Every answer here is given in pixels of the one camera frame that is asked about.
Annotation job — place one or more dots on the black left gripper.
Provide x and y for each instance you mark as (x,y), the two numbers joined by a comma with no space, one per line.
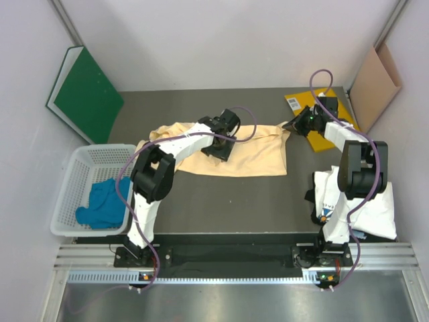
(221,153)

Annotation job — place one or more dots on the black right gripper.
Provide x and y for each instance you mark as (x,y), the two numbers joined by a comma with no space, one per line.
(295,124)

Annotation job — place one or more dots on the cream yellow t shirt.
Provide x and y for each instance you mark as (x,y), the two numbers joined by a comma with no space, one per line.
(263,155)

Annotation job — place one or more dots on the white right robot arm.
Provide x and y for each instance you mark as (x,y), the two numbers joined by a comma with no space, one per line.
(363,167)

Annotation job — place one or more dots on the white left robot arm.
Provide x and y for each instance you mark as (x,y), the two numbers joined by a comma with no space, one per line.
(153,172)

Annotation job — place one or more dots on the yellow plastic folder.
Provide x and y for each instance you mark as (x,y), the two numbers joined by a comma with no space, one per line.
(297,103)

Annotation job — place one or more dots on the beige cardboard folder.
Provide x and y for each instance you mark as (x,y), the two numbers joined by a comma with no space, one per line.
(377,83)

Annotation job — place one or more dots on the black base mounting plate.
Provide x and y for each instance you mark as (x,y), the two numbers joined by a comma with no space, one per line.
(276,255)

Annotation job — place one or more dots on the white folded t shirt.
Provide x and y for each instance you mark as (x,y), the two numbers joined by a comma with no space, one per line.
(376,217)

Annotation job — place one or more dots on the blue t shirt in basket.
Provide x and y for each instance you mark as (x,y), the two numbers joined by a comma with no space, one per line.
(105,209)

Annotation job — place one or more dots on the white plastic basket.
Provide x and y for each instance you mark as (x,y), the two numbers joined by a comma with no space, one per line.
(88,165)

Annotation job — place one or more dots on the green binder folder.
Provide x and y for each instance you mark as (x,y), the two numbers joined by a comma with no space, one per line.
(84,98)

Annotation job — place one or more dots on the aluminium frame rail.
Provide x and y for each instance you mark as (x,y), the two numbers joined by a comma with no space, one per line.
(377,256)

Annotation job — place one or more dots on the perforated cable duct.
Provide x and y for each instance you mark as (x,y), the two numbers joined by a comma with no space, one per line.
(140,278)

